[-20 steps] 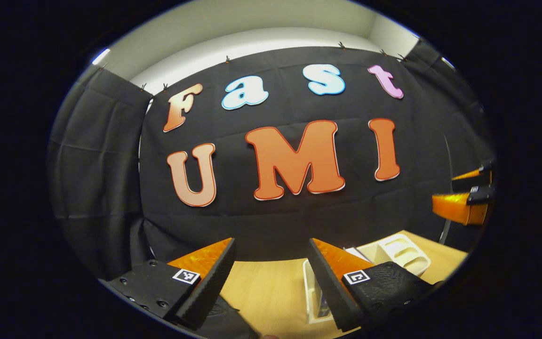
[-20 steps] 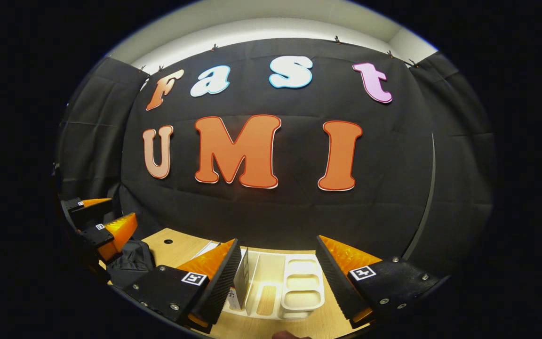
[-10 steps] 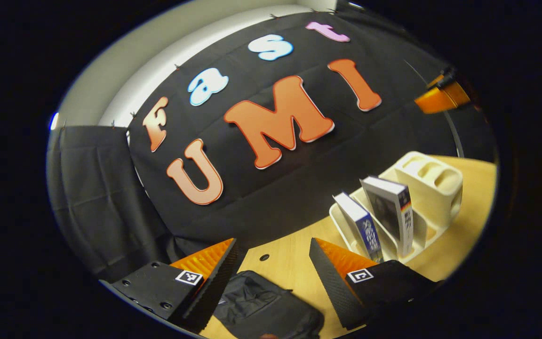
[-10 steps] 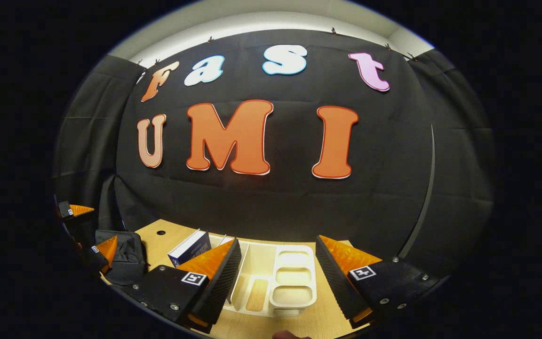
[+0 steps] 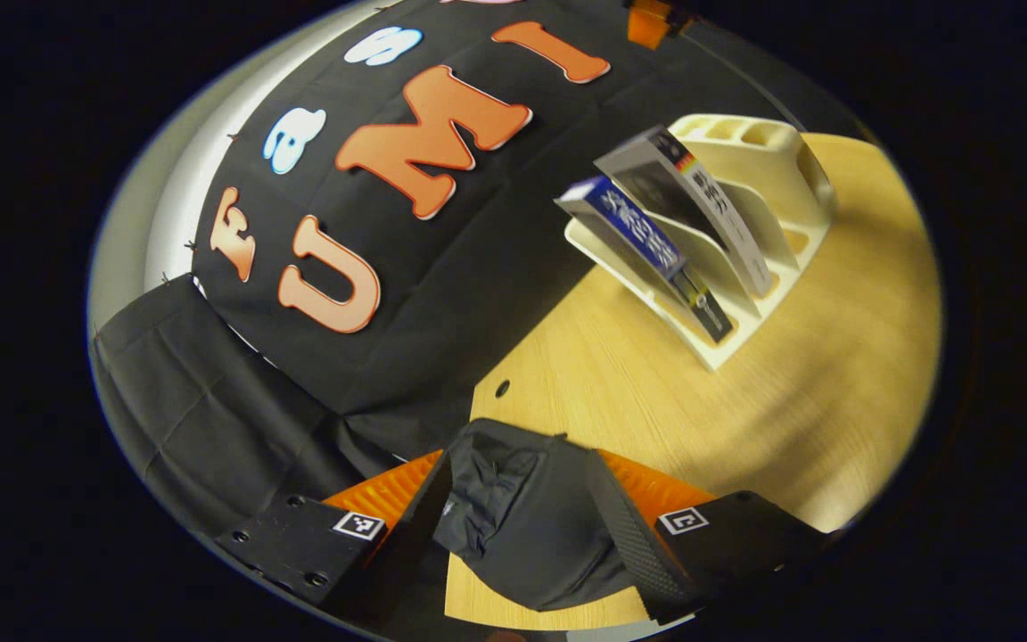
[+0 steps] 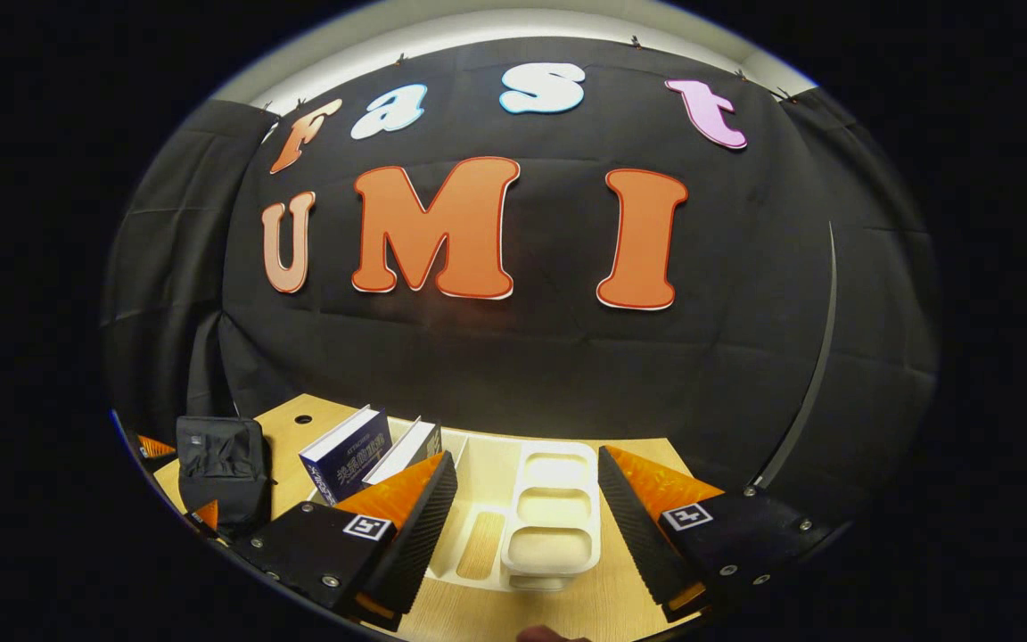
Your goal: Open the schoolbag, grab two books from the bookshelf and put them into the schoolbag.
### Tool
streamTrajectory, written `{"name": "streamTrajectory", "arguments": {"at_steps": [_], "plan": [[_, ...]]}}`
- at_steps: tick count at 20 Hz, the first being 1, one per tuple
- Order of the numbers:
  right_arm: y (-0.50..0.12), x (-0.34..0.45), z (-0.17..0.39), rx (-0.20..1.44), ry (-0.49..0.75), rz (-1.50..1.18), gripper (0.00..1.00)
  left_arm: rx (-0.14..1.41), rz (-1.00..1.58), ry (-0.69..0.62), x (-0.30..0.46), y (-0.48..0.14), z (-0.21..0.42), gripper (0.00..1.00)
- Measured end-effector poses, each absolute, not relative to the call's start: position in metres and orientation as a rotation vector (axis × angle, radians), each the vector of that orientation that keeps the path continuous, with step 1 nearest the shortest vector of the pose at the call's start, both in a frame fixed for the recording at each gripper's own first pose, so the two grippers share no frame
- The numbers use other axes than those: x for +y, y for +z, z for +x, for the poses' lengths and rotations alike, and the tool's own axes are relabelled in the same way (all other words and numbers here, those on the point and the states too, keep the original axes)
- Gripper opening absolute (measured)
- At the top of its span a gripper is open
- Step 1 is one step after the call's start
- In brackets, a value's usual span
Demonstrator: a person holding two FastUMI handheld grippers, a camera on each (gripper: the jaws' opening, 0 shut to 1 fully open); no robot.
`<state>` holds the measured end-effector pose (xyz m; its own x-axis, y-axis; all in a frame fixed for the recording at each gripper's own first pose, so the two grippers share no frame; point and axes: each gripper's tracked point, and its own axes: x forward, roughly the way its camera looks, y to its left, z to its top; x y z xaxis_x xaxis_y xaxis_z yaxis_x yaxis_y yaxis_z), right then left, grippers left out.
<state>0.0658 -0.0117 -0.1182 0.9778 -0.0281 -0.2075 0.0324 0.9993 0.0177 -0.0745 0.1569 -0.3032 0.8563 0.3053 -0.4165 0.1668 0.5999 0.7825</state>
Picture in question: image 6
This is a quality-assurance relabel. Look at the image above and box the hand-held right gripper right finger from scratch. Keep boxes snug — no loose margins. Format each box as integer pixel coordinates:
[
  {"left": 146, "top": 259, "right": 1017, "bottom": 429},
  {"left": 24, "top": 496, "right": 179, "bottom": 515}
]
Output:
[{"left": 596, "top": 444, "right": 838, "bottom": 623}]

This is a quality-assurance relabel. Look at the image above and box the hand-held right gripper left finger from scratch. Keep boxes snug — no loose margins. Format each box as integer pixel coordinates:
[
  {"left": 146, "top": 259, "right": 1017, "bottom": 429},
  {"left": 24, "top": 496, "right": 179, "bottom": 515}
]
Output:
[{"left": 230, "top": 450, "right": 461, "bottom": 632}]

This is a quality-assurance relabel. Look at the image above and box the black schoolbag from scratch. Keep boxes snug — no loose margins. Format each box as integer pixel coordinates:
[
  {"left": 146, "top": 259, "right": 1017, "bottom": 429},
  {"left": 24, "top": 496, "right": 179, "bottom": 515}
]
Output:
[{"left": 175, "top": 415, "right": 275, "bottom": 540}]

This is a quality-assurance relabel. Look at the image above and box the white bookshelf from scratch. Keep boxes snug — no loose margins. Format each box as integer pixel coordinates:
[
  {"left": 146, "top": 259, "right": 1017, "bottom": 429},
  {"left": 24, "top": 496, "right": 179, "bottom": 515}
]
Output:
[{"left": 304, "top": 412, "right": 604, "bottom": 594}]

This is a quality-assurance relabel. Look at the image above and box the dark grey cover book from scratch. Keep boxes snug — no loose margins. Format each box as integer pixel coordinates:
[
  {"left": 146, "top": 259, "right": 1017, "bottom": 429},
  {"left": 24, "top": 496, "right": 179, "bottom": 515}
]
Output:
[{"left": 362, "top": 416, "right": 443, "bottom": 488}]

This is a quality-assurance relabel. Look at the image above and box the blue cover book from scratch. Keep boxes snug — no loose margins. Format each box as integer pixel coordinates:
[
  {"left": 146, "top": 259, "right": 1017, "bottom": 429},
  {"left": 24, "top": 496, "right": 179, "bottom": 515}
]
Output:
[{"left": 300, "top": 406, "right": 391, "bottom": 506}]

